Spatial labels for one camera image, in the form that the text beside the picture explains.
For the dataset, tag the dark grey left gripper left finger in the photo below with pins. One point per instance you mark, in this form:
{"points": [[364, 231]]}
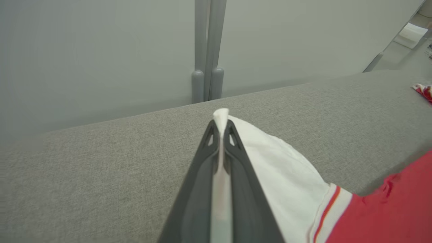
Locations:
{"points": [[195, 202]]}

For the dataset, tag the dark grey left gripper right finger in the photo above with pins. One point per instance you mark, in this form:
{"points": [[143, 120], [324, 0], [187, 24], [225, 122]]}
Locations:
{"points": [[249, 202]]}

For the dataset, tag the red jersey with white sleeves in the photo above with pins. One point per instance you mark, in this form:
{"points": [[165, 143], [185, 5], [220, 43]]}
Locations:
{"points": [[287, 168]]}

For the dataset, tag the red shorts with white stripe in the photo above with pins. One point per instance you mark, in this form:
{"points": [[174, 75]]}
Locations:
{"points": [[426, 92]]}

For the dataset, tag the grey metal partition post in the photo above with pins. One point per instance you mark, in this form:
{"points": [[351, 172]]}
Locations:
{"points": [[199, 33]]}

